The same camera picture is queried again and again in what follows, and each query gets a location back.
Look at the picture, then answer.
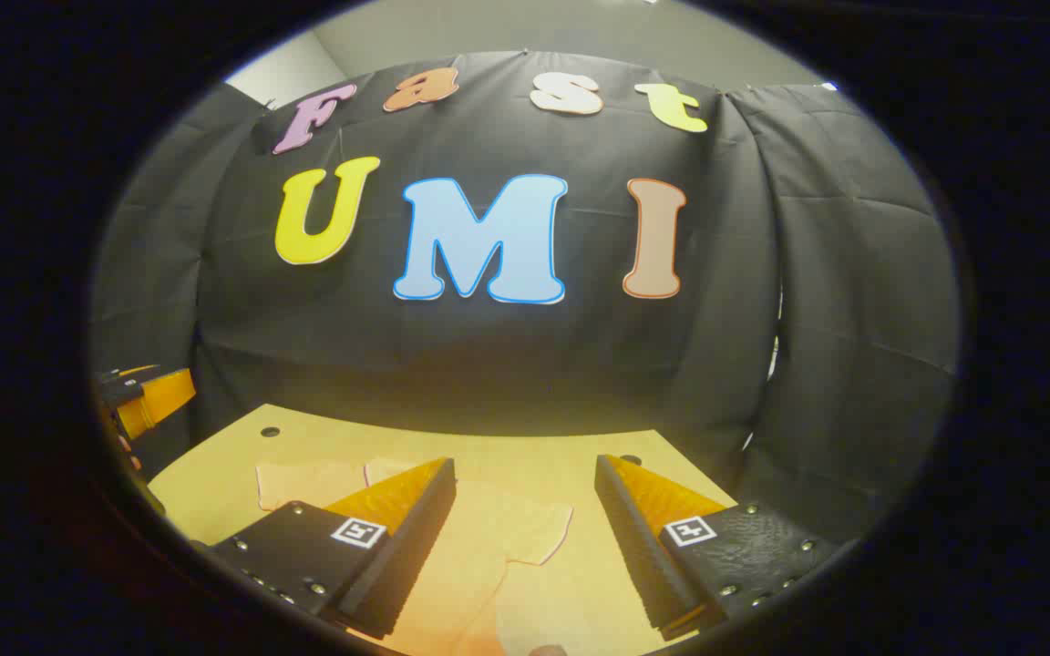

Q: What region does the black backdrop cloth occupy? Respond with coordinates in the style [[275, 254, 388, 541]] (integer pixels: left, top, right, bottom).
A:
[[87, 50, 962, 548]]

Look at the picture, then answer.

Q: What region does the orange T-shirt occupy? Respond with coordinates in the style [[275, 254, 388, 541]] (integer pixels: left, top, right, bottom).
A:
[[256, 456, 574, 656]]

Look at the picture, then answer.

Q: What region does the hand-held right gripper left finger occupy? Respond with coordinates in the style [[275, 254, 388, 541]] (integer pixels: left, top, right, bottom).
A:
[[211, 457, 458, 641]]

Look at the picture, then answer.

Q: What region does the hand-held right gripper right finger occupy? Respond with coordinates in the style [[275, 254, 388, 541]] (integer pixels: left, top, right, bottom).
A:
[[593, 454, 843, 641]]

